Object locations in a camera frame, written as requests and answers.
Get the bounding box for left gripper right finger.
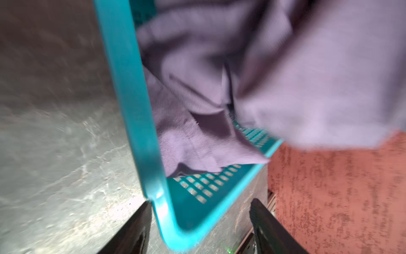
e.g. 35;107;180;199
250;199;308;254

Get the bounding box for teal plastic basket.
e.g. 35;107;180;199
94;1;263;253

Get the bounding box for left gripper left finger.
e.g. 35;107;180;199
98;201;152;254

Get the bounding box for purple trousers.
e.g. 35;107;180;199
136;1;406;177

